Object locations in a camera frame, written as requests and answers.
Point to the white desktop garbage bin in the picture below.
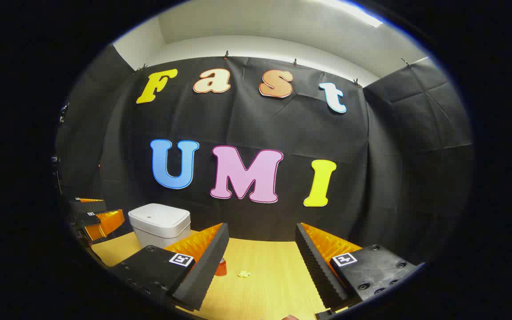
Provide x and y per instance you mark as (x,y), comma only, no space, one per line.
(158,222)

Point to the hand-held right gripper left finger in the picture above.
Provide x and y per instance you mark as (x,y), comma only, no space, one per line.
(207,262)

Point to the black backdrop cloth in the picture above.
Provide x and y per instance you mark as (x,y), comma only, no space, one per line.
(282,124)

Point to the wooden desktop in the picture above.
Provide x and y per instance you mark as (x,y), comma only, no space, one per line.
(265,275)

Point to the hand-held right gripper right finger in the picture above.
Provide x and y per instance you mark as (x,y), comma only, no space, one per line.
(316,262)

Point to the small paper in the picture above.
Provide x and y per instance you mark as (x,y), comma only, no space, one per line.
(244,274)

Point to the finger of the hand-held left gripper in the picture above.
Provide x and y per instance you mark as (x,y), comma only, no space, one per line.
(89,205)
(102,224)

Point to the red pop can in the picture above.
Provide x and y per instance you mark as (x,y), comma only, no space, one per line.
(221,268)

